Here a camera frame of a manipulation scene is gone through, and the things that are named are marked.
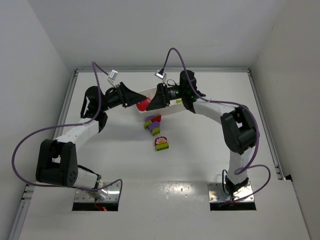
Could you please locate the purple rounded lego brick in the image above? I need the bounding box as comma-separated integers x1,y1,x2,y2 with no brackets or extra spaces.
148,121,160,132

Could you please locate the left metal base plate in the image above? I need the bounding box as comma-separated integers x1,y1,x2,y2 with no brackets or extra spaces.
74,181,122,204

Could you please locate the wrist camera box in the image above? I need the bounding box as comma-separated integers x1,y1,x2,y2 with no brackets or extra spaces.
107,69,119,88
154,69,167,82

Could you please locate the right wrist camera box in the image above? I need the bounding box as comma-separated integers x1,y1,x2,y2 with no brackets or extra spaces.
154,69,167,82

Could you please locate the white three-compartment container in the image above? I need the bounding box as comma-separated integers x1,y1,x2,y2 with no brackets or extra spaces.
137,87,185,119

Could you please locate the red thin lego piece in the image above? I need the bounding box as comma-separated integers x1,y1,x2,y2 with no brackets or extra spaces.
136,97,151,112

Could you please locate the metal base plate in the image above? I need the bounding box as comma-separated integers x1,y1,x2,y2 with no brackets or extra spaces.
74,181,122,204
207,181,255,203

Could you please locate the aluminium frame rail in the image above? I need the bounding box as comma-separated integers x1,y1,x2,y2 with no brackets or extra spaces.
8,69,78,240
248,69,286,180

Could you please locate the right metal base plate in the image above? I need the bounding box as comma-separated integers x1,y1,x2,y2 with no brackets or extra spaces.
207,181,255,203

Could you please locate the aluminium frame rail left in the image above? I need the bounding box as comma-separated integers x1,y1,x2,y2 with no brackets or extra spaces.
8,69,78,240

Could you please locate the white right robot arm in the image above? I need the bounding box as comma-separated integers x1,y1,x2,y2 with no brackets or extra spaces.
146,70,260,196

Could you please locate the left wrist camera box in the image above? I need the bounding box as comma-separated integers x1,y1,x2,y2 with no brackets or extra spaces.
107,69,119,88

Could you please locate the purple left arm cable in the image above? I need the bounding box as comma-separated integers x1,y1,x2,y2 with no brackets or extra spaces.
11,61,123,198

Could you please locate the red flower lego brick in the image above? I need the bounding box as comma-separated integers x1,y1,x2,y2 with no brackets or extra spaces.
154,136,168,146

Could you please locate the aluminium frame rail right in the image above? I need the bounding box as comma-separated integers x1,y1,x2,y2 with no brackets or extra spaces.
248,69,286,180

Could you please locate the red curved lego brick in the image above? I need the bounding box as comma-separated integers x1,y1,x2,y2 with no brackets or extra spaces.
151,115,162,122

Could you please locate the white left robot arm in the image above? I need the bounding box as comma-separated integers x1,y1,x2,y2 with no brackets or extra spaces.
35,82,146,191

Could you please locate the lime green curved lego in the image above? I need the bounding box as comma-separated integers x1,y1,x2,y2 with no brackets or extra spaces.
151,127,161,136

